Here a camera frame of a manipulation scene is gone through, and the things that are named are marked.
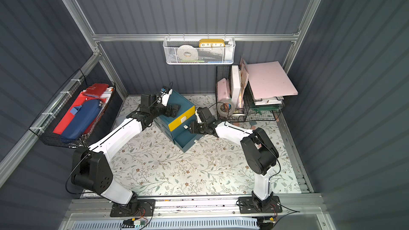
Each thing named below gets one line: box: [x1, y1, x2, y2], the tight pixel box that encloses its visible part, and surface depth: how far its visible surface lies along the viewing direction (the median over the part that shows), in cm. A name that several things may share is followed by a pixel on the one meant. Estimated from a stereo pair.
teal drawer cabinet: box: [153, 89, 204, 153], surface depth 88 cm
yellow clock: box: [198, 38, 226, 48], surface depth 89 cm
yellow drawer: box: [168, 105, 196, 132], surface depth 85 cm
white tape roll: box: [176, 44, 199, 61], surface depth 86 cm
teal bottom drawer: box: [172, 129, 204, 153], surface depth 93 cm
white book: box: [230, 64, 241, 110], surface depth 96 cm
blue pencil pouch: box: [59, 99, 102, 143], surface depth 71 cm
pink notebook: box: [217, 77, 232, 102], surface depth 108 cm
